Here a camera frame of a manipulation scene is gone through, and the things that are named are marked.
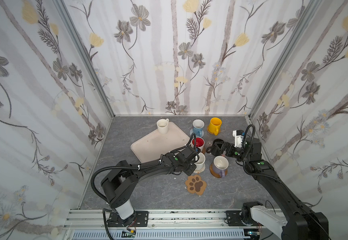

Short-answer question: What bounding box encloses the white patterned round coaster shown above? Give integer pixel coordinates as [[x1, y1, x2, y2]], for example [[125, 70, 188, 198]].
[[193, 168, 205, 174]]

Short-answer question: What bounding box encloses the plain round wooden coaster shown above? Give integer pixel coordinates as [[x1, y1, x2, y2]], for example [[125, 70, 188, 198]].
[[209, 164, 228, 179]]

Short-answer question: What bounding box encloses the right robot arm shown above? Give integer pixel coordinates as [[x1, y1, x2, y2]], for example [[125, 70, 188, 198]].
[[211, 139, 330, 240]]

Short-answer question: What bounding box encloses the purple mug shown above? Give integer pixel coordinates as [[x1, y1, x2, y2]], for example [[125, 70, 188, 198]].
[[212, 156, 229, 178]]

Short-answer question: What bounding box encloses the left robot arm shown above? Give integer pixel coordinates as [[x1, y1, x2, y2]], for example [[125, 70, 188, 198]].
[[90, 146, 200, 221]]

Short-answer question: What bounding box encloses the right corner aluminium post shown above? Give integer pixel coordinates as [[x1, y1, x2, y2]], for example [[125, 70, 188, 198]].
[[248, 1, 321, 120]]

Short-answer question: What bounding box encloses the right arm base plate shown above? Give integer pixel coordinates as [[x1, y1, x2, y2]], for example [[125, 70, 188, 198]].
[[225, 210, 253, 227]]

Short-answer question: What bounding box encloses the white mug with handle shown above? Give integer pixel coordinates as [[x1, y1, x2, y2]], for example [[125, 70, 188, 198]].
[[157, 119, 170, 135]]

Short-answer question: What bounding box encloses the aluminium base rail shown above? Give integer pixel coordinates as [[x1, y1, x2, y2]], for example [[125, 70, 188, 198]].
[[62, 209, 308, 230]]

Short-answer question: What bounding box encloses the light blue mug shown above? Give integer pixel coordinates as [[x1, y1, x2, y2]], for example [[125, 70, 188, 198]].
[[192, 119, 205, 132]]

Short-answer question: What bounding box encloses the corner aluminium post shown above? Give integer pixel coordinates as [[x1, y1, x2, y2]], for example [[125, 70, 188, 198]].
[[53, 0, 116, 119], [248, 1, 321, 120]]

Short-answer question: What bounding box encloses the beige serving tray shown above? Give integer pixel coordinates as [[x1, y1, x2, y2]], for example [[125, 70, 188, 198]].
[[131, 122, 190, 163]]

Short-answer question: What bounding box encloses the red interior mug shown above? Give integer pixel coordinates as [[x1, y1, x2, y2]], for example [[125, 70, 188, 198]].
[[191, 138, 205, 154]]

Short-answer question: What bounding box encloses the yellow mug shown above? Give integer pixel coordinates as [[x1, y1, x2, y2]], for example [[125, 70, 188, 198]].
[[207, 118, 222, 136]]

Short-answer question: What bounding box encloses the black mug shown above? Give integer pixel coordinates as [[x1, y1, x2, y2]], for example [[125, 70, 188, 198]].
[[206, 139, 225, 156]]

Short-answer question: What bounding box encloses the left corner aluminium post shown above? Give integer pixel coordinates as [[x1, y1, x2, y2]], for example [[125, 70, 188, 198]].
[[53, 0, 116, 119]]

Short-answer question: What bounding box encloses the blue woven round coaster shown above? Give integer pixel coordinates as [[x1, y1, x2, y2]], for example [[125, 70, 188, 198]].
[[190, 129, 205, 138]]

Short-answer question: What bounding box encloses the white cable duct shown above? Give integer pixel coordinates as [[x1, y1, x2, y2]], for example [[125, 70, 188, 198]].
[[70, 229, 247, 240]]

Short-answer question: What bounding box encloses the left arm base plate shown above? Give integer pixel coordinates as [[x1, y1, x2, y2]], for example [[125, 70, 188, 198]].
[[106, 211, 149, 228]]

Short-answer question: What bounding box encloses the brown paw print coaster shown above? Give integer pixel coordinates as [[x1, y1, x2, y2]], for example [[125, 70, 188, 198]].
[[185, 175, 207, 196]]

